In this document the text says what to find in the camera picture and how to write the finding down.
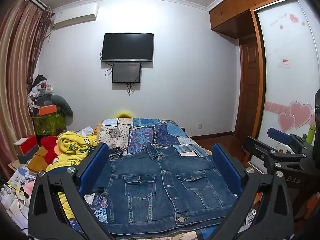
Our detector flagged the red plush toy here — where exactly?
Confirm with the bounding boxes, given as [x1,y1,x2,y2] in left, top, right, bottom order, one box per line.
[41,137,60,164]

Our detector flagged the wooden overhead cabinets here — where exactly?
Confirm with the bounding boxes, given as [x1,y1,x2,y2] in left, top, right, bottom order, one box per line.
[209,0,303,39]

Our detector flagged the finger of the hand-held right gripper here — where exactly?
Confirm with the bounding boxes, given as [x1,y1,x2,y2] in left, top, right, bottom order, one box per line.
[242,136,309,164]
[267,127,314,153]

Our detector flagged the striped brown curtain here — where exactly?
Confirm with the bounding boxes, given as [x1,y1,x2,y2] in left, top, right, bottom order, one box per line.
[0,0,54,180]

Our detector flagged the yellow cartoon blanket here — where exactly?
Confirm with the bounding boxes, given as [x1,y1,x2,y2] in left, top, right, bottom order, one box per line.
[46,131,100,220]

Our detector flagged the navy patterned cloth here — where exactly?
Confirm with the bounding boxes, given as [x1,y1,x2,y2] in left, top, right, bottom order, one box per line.
[108,147,126,159]

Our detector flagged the green bottle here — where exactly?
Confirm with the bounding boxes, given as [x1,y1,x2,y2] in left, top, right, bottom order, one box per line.
[305,124,316,145]

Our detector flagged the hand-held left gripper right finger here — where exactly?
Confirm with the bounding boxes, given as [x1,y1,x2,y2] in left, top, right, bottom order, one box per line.
[197,143,295,240]

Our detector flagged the small black wall monitor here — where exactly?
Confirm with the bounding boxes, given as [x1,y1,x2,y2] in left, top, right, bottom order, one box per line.
[112,62,142,84]

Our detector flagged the red and white box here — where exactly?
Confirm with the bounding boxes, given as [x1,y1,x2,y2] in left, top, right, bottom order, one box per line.
[14,135,38,156]

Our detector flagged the pile of papers and books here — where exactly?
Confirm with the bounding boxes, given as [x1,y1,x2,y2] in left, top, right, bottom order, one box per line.
[0,160,40,218]

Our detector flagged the blue patchwork bedspread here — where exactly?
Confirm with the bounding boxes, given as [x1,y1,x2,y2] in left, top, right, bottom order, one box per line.
[67,117,263,240]

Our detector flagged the white air conditioner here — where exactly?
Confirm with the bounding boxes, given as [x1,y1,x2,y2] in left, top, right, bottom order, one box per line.
[52,6,99,29]

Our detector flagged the black wall television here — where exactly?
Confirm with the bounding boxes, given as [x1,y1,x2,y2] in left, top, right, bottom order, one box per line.
[101,32,154,62]

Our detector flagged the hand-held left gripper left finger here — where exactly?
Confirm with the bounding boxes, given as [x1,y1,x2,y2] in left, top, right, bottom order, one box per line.
[27,142,118,240]

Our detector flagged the orange box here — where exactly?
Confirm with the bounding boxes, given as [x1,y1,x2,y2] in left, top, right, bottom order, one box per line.
[39,104,57,116]

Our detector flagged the yellow plush toy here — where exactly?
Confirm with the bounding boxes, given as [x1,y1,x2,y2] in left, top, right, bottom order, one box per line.
[115,110,135,119]

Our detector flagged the blue denim jacket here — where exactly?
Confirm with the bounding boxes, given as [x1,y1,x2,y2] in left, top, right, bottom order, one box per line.
[86,144,238,235]

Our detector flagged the brown cardboard box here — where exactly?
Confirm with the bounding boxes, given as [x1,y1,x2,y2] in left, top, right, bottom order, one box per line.
[27,146,50,172]

